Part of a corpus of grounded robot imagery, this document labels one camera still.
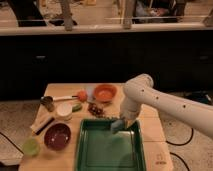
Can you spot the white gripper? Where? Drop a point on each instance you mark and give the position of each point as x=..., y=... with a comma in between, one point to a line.
x=129, y=111

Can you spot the blue sponge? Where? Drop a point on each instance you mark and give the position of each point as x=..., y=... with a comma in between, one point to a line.
x=116, y=126

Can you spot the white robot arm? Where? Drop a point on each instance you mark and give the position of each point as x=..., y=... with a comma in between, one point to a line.
x=139, y=90

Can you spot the green plastic tray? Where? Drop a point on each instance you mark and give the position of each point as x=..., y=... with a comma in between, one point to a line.
x=98, y=149

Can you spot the metal spoon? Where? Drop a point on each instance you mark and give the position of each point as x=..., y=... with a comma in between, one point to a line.
x=111, y=117

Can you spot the orange bowl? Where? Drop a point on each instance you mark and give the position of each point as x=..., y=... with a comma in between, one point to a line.
x=104, y=92

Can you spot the dark grape bunch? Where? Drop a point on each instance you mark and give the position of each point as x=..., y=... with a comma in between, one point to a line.
x=96, y=110

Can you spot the orange ball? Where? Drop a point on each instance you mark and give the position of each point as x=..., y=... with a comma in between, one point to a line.
x=82, y=96

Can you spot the green lime piece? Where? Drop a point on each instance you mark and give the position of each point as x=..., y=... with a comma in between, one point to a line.
x=77, y=107

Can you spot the white cup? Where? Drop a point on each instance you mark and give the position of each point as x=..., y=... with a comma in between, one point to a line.
x=64, y=111

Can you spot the maroon bowl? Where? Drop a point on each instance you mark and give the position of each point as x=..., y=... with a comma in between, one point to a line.
x=57, y=137

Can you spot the metal cup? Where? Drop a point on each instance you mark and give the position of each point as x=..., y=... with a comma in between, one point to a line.
x=47, y=102

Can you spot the black and white brush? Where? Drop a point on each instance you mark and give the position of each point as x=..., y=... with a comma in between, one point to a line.
x=40, y=124

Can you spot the light green cup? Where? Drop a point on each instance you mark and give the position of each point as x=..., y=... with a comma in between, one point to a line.
x=31, y=147

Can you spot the white handled utensil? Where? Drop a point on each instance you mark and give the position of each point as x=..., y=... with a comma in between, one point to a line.
x=61, y=98

